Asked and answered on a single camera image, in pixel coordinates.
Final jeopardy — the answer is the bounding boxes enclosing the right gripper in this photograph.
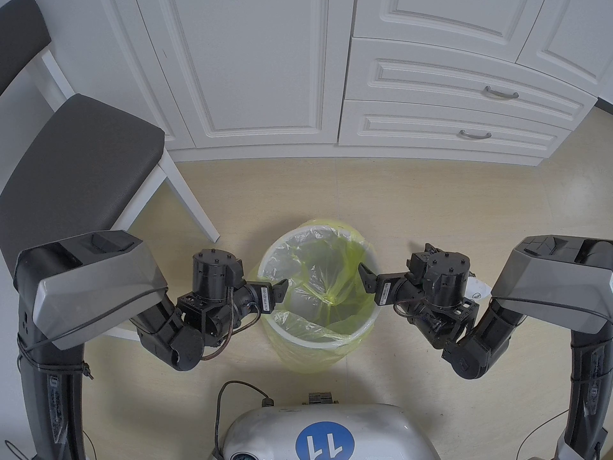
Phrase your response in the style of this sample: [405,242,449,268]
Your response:
[358,264,426,307]

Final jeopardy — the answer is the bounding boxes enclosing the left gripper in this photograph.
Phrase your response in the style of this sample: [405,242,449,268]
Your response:
[237,278,289,315]

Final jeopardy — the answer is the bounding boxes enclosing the yellow plastic bag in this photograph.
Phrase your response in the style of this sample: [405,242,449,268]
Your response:
[258,217,379,374]

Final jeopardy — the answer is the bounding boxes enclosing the clear printed wrapper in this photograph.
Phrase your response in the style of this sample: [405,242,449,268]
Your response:
[467,276,492,301]

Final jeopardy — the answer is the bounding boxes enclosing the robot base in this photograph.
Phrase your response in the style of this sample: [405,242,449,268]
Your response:
[223,391,439,460]

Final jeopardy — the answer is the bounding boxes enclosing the white trash bin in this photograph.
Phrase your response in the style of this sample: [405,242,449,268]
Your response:
[258,226,379,363]

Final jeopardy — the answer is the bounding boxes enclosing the white chair dark grey seat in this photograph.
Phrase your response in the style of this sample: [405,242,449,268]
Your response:
[0,0,221,341]

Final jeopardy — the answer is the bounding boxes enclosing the white wardrobe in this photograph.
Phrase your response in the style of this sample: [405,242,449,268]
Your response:
[91,0,613,166]

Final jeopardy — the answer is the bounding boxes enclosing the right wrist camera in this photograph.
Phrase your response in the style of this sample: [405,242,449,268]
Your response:
[407,252,434,280]

